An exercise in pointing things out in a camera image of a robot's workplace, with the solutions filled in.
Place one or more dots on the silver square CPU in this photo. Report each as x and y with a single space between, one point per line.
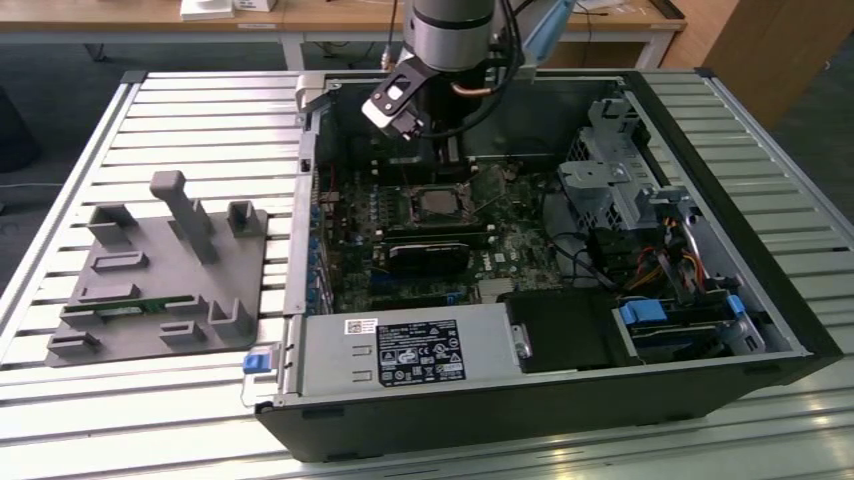
438 202

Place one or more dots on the thin metal locking lever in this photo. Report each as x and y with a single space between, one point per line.
490 203

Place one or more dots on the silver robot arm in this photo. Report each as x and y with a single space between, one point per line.
450 35

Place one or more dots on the black RAM slot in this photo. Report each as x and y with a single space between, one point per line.
396 161
396 174
396 167
396 180

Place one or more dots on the black CPU socket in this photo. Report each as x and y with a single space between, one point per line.
434 220

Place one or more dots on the pale blue teach pendant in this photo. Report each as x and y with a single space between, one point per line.
550 30

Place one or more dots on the silver metal drive cage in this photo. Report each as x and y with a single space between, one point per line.
600 195

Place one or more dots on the black graphics card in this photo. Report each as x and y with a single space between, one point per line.
427 260

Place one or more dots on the green motherboard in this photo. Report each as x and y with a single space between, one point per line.
520 250

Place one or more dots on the white paper sheets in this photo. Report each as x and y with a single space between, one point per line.
620 7

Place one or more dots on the white cardboard box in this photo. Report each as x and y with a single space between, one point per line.
207 10
254 5

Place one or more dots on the small silver heat sink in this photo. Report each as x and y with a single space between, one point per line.
499 290

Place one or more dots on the black table corner cap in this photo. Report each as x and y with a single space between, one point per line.
133 77
706 72

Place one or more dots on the black plastic shroud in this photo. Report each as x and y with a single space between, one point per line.
567 330

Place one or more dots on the brown wooden cabinet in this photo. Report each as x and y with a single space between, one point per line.
767 50

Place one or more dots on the blue disk carrier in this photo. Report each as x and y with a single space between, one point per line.
643 312

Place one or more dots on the silver power supply unit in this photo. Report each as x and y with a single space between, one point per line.
334 360

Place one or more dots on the wooden desk white legs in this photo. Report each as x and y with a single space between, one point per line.
100 25

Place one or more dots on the green RAM stick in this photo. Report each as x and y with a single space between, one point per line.
163 302

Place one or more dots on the blue case release latch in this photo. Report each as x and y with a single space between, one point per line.
260 362

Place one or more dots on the black hard disk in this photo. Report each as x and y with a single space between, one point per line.
674 342

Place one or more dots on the small blue bay clip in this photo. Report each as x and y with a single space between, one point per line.
735 306

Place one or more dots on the black open PC case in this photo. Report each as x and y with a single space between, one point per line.
467 430

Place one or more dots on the grey parts rack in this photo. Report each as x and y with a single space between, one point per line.
133 335

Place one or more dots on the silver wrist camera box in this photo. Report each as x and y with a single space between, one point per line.
394 100

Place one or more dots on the grey case hinge bracket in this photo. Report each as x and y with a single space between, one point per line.
310 92

